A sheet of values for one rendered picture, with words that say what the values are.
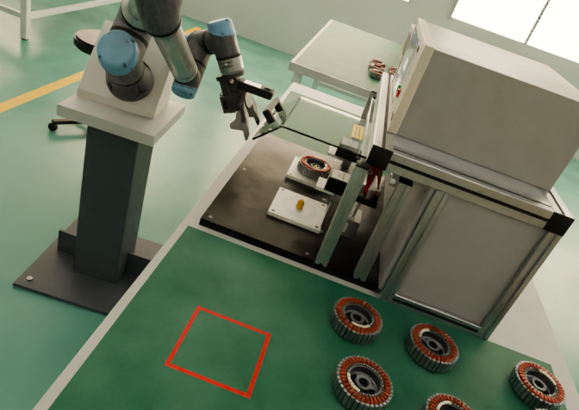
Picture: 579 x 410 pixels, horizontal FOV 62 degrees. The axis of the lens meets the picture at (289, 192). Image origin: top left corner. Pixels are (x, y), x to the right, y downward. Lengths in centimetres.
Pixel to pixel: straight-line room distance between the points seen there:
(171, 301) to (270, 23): 531
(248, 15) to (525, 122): 524
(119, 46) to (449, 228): 104
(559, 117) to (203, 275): 83
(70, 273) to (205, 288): 114
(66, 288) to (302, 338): 124
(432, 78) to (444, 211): 29
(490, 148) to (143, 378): 85
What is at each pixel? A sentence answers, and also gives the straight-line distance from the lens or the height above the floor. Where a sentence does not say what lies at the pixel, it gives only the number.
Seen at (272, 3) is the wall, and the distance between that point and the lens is 610.
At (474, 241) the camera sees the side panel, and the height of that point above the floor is 98.
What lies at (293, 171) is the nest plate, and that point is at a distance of 154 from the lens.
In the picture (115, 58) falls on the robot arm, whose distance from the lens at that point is 154.
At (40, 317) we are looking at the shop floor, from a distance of 200.
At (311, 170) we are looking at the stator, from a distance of 152.
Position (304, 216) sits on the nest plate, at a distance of 134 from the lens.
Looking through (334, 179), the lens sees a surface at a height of 92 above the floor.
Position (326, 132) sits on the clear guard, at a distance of 114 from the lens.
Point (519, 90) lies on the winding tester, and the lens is 114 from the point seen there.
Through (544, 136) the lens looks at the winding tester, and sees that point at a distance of 118.
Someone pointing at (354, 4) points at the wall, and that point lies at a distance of 595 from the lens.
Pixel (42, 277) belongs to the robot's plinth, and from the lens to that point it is 212.
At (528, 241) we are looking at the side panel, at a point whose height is 103.
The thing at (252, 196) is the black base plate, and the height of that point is 77.
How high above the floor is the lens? 147
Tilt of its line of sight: 29 degrees down
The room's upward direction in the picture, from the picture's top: 20 degrees clockwise
